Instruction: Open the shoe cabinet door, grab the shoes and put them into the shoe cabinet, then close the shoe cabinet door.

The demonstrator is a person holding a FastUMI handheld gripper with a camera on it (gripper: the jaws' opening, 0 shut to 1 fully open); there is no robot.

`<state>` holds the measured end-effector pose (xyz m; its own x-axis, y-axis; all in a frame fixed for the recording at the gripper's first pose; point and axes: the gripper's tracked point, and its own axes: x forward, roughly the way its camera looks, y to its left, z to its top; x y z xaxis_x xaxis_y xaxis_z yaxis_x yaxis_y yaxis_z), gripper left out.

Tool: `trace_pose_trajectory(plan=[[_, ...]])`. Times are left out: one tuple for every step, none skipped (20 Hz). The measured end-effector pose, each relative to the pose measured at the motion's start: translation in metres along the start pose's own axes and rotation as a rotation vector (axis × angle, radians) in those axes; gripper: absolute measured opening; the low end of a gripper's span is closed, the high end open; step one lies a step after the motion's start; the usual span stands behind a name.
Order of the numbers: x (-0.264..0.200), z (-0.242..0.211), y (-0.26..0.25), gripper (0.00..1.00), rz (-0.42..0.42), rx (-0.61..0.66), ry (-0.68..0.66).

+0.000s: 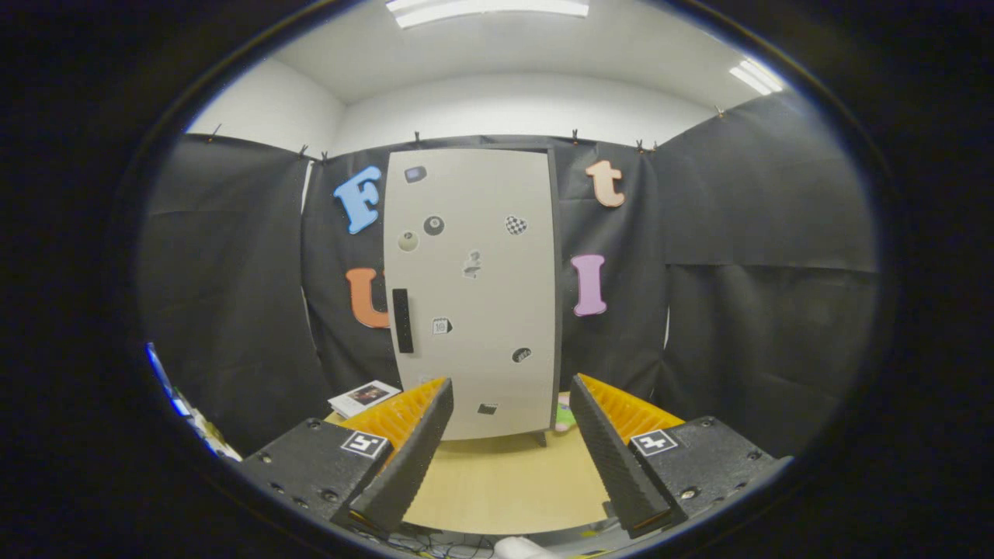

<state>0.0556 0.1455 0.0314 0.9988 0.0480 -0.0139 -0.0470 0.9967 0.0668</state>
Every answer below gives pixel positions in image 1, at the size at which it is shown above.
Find small ceiling light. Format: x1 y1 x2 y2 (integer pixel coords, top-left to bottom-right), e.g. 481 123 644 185
728 59 785 96

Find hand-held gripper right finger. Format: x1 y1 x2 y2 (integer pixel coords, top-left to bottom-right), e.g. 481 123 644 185
569 373 794 539

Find black door handle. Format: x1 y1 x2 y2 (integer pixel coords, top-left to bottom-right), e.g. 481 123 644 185
391 288 415 355

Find dark grey shoe cabinet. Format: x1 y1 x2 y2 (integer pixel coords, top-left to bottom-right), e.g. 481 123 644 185
383 142 565 449

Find long ceiling light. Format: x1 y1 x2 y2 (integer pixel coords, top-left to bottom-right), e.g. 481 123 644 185
386 0 591 30

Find cluttered white tray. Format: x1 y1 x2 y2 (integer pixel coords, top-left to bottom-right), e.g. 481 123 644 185
186 408 243 463

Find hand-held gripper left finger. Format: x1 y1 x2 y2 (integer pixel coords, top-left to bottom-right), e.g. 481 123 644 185
233 377 455 538

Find black backdrop cloth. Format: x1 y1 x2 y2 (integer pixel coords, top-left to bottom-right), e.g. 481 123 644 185
138 92 880 459

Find blue white printed card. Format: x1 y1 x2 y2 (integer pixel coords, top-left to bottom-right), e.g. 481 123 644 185
145 343 191 420

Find light grey shoe cabinet door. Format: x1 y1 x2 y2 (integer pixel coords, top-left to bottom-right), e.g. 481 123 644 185
384 148 560 441

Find black cables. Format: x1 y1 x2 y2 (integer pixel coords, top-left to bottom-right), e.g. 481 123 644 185
388 528 498 558

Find white book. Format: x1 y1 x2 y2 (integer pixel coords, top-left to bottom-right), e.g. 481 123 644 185
328 380 402 420

